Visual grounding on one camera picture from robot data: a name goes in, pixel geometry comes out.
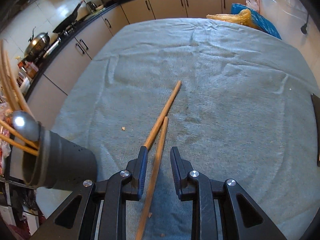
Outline blue plastic bag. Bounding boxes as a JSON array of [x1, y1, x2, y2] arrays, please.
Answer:
[[231, 3, 281, 40]]

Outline wooden chopstick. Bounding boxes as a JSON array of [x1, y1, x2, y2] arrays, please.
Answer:
[[0, 120, 39, 150], [144, 80, 182, 150], [0, 134, 39, 156], [135, 116, 169, 240], [4, 50, 34, 118]]

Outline dark grey utensil holder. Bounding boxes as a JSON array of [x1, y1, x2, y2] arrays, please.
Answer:
[[22, 127, 98, 191]]

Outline black wok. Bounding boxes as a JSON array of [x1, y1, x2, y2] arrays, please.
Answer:
[[53, 0, 84, 34]]

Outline steel pot with lid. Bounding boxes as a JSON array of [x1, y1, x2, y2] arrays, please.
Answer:
[[24, 27, 50, 61]]

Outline black power cable plug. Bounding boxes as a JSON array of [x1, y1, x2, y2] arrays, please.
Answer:
[[300, 13, 309, 35]]

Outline blue towel table cloth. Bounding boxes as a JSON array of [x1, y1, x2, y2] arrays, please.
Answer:
[[52, 18, 319, 239]]

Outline steel spoon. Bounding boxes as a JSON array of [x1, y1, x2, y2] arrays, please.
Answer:
[[12, 111, 40, 142]]

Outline black smartphone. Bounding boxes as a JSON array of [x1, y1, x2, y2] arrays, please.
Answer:
[[311, 93, 320, 167]]

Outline yellow plastic bag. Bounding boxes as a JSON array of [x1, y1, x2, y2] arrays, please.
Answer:
[[206, 9, 259, 29]]

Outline wooden chopstick lone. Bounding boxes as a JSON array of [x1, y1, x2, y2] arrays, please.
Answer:
[[1, 40, 20, 111]]

